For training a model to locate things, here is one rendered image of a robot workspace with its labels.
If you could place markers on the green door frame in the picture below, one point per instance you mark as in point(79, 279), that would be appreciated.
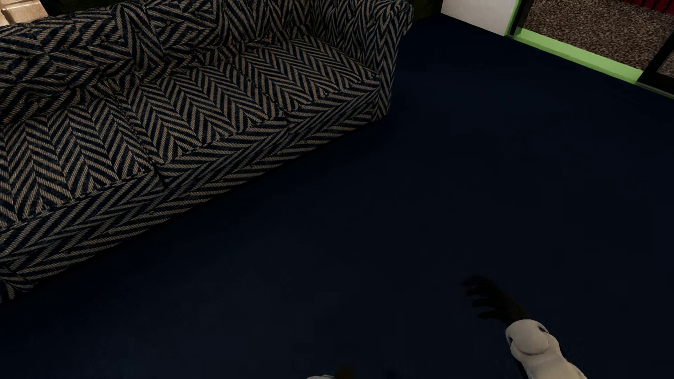
point(579, 53)

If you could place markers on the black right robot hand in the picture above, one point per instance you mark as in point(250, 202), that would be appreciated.
point(492, 301)

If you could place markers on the herringbone patterned fabric sofa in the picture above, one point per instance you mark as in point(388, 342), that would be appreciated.
point(200, 100)

